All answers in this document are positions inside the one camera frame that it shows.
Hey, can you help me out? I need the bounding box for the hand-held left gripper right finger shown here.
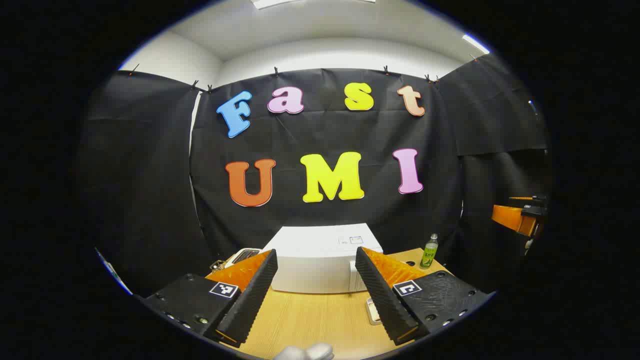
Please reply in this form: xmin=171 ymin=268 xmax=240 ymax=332
xmin=354 ymin=246 xmax=496 ymax=347

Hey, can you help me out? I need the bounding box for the white rectangular tray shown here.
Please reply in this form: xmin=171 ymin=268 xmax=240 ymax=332
xmin=366 ymin=297 xmax=383 ymax=326

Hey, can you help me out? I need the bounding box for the small ceiling light panel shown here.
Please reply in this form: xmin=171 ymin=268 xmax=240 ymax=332
xmin=462 ymin=33 xmax=492 ymax=55

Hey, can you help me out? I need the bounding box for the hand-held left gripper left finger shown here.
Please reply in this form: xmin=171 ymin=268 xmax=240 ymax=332
xmin=141 ymin=249 xmax=279 ymax=349

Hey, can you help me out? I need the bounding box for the long ceiling light panel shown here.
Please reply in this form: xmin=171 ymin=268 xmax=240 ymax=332
xmin=251 ymin=0 xmax=377 ymax=10

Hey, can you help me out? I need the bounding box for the white toaster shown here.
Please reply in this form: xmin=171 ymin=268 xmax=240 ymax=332
xmin=225 ymin=247 xmax=263 ymax=268

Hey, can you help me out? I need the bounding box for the green label drink bottle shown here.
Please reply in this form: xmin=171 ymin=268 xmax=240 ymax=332
xmin=420 ymin=233 xmax=439 ymax=270

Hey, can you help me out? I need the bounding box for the white microwave oven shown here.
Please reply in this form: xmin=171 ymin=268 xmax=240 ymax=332
xmin=261 ymin=223 xmax=384 ymax=294

